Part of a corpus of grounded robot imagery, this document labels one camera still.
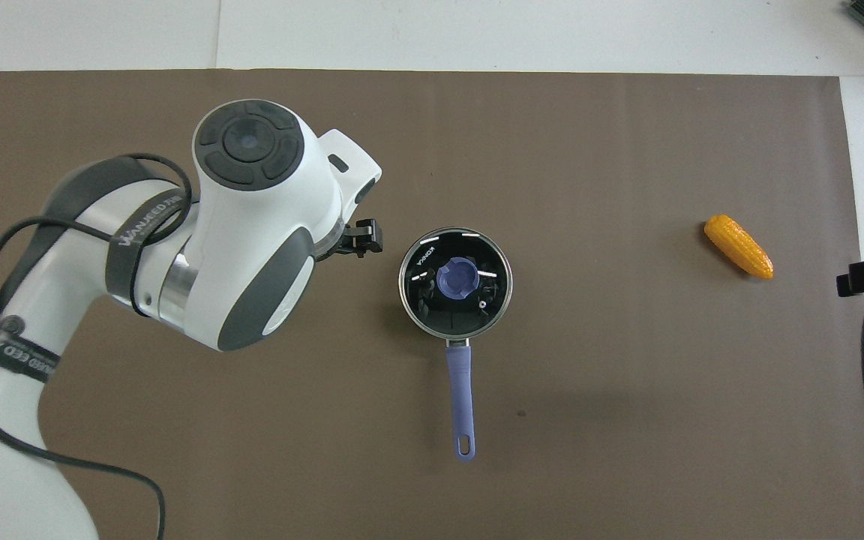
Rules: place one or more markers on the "yellow corn cob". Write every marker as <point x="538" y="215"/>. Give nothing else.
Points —
<point x="738" y="246"/>

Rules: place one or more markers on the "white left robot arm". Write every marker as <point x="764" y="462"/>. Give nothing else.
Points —
<point x="252" y="142"/>

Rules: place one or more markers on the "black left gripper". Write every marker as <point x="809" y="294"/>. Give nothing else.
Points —
<point x="333" y="244"/>

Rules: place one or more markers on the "brown table mat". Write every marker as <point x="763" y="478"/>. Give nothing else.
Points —
<point x="627" y="412"/>

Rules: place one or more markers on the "glass lid with blue knob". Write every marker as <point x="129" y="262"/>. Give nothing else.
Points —
<point x="456" y="279"/>

